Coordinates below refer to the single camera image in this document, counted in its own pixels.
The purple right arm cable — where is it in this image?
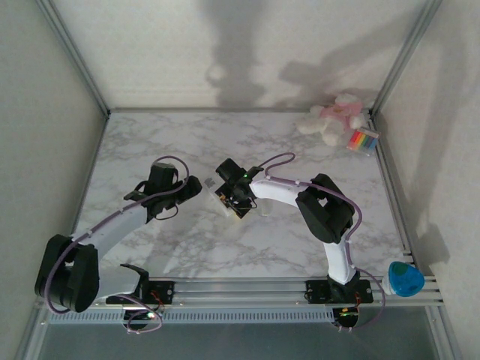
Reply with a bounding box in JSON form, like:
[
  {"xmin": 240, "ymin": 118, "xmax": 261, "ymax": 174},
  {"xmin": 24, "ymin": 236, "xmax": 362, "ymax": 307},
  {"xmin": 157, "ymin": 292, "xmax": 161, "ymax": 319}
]
[{"xmin": 259, "ymin": 151, "xmax": 388, "ymax": 333}]

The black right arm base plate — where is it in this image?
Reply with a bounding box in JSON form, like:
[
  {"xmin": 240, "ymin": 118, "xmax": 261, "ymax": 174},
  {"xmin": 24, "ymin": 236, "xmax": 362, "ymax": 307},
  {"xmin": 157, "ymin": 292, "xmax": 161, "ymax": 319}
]
[{"xmin": 305, "ymin": 279, "xmax": 374, "ymax": 303}]

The aluminium frame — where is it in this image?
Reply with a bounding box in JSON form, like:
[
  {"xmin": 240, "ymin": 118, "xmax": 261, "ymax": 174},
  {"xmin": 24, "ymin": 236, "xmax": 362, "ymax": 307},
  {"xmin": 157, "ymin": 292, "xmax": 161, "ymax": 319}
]
[{"xmin": 14, "ymin": 0, "xmax": 462, "ymax": 360}]

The rainbow coloured chalk box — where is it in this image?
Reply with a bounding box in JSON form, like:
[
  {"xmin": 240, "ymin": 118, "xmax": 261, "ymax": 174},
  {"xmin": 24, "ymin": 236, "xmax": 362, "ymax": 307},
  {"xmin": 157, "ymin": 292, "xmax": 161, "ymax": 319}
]
[{"xmin": 345, "ymin": 126, "xmax": 380, "ymax": 155}]

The grey slotted cable duct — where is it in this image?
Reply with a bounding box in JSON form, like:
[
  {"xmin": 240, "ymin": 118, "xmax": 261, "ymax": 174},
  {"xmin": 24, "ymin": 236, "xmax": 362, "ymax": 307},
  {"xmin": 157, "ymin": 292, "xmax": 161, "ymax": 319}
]
[{"xmin": 48, "ymin": 309, "xmax": 337, "ymax": 326}]

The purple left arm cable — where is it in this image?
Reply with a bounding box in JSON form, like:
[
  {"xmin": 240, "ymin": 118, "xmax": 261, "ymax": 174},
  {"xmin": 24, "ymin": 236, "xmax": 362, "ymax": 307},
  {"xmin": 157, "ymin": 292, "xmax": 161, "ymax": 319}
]
[{"xmin": 43, "ymin": 154, "xmax": 191, "ymax": 335}]

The white pink plush toy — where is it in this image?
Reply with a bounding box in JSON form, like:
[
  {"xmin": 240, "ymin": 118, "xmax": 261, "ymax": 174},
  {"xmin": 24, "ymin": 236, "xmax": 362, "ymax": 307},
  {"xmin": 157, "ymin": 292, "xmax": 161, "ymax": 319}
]
[{"xmin": 298, "ymin": 93, "xmax": 371, "ymax": 147}]

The blue white plastic toy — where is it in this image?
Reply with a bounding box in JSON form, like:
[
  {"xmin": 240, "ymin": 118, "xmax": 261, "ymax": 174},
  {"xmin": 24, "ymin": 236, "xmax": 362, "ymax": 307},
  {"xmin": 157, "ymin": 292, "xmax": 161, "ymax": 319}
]
[{"xmin": 381, "ymin": 260, "xmax": 426, "ymax": 298}]

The thin black left gripper cable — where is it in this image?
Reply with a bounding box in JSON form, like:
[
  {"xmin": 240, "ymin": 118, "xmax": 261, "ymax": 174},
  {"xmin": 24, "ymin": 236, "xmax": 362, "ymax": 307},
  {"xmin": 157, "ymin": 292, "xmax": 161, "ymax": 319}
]
[{"xmin": 154, "ymin": 204, "xmax": 180, "ymax": 222}]

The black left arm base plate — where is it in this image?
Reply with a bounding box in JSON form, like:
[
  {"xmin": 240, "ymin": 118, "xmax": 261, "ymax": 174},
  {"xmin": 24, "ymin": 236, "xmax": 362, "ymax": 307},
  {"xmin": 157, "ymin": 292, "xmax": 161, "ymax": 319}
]
[{"xmin": 106, "ymin": 279, "xmax": 176, "ymax": 305}]

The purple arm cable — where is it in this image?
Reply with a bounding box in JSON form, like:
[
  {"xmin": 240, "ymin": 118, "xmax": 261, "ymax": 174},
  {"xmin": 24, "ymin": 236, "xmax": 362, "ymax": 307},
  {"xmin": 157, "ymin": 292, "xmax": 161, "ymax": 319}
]
[
  {"xmin": 43, "ymin": 154, "xmax": 191, "ymax": 335},
  {"xmin": 259, "ymin": 151, "xmax": 388, "ymax": 333}
]

